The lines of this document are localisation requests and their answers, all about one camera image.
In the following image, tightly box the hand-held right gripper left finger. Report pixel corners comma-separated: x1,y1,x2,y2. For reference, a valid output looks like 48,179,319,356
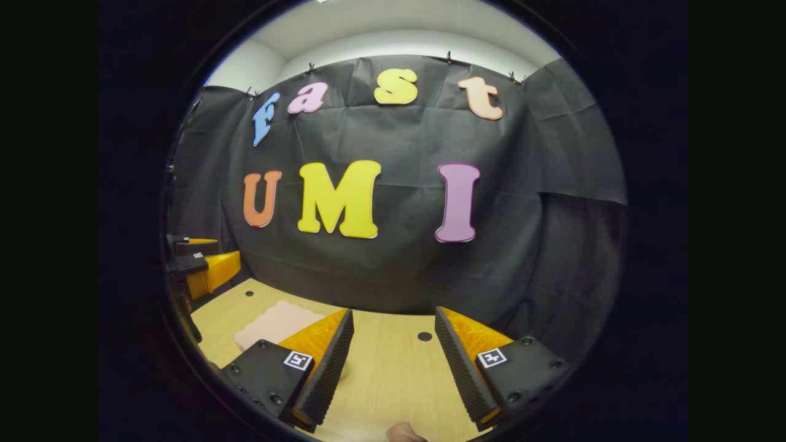
219,308,355,433

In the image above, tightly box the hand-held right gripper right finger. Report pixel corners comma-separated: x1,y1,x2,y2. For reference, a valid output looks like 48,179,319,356
435,306,572,432

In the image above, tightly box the pink suitcase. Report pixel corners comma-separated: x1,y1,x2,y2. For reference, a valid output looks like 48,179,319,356
233,299,327,352

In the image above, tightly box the black backdrop cloth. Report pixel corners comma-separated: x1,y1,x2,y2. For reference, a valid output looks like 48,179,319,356
165,54,628,364

